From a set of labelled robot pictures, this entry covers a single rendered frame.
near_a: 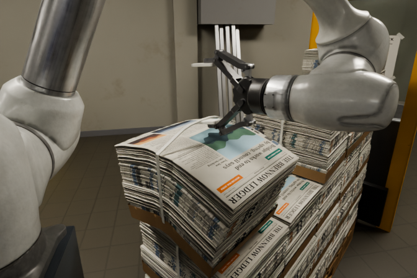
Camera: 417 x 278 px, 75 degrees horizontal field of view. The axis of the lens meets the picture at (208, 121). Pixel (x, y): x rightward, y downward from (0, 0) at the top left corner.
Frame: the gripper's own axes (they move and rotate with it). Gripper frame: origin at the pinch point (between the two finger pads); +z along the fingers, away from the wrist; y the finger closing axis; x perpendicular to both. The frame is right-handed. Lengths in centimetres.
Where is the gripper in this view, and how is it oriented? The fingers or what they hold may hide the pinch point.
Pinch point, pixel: (200, 92)
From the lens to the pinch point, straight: 69.4
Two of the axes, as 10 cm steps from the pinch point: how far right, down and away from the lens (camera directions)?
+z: -7.5, -1.2, 6.6
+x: 6.6, -2.2, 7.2
